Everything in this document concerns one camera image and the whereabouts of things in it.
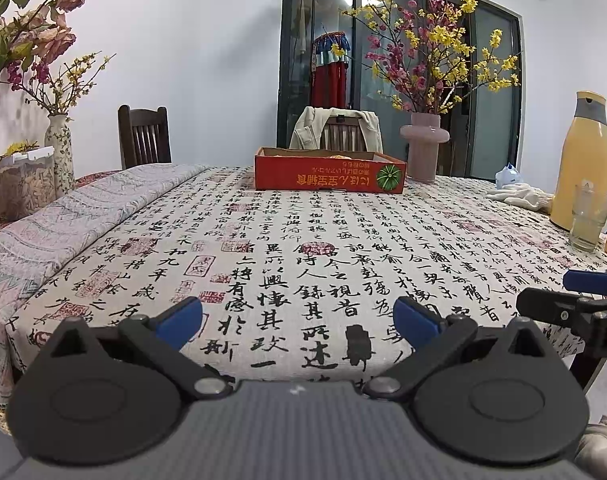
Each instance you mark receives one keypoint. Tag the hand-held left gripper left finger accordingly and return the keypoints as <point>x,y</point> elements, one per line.
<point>181,322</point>

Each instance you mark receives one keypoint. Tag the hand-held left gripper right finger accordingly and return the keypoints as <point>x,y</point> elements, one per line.
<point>416,322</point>

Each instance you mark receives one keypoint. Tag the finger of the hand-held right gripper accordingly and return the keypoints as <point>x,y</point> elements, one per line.
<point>548,305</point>
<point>593,281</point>

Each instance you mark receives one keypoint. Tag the orange cardboard box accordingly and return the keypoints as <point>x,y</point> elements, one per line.
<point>323,177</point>

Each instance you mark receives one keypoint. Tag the dark wooden table leg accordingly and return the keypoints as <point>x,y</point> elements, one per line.
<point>586,375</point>

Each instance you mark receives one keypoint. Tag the clear drinking glass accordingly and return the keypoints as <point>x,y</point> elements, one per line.
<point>588,230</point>

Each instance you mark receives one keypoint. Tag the white knitted glove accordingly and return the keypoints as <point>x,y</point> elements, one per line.
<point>523,195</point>

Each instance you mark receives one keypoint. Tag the beige fabric item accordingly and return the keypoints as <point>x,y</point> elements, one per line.
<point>603,445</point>

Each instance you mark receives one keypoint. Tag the yellow thermos jug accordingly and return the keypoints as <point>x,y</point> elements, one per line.
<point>583,160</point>

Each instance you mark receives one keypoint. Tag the blue and white plastic pack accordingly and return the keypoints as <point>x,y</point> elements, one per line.
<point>508,175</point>

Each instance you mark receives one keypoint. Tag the smooth pink vase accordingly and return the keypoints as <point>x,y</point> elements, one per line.
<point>423,155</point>

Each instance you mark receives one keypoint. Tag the dark wooden chair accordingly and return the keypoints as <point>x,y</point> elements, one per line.
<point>143,135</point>

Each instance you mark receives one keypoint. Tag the brown slatted wooden chair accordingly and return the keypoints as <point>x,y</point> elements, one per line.
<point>343,135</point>

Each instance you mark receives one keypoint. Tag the small floral print vase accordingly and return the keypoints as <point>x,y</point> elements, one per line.
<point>60,160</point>

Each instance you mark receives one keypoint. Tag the clear plastic storage container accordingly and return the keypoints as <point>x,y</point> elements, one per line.
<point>28,190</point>

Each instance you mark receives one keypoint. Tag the beige jacket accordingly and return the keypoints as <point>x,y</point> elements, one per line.
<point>308,125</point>

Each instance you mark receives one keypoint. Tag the red hanging garment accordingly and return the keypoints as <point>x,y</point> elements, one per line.
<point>328,85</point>

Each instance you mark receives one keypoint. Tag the dried pink roses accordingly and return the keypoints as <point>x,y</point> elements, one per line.
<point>58,35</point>

